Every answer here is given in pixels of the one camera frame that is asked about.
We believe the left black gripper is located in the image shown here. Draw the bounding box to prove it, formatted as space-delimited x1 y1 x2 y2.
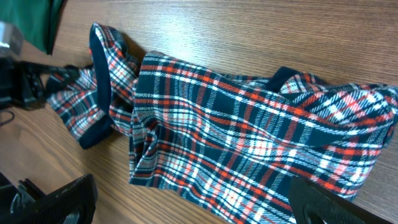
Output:
1 58 79 109

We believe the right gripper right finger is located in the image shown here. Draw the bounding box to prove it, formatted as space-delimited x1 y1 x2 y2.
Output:
288 177 390 224

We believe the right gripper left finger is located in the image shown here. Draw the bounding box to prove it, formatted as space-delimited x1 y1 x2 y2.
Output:
1 174 98 224

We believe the plaid red navy shirt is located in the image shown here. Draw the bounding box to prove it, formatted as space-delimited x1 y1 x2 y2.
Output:
47 23 397 223

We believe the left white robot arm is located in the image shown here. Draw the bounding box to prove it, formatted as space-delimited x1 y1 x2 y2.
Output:
1 22 80 110

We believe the folded green cloth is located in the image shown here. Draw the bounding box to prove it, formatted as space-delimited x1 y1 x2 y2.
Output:
1 0 66 55

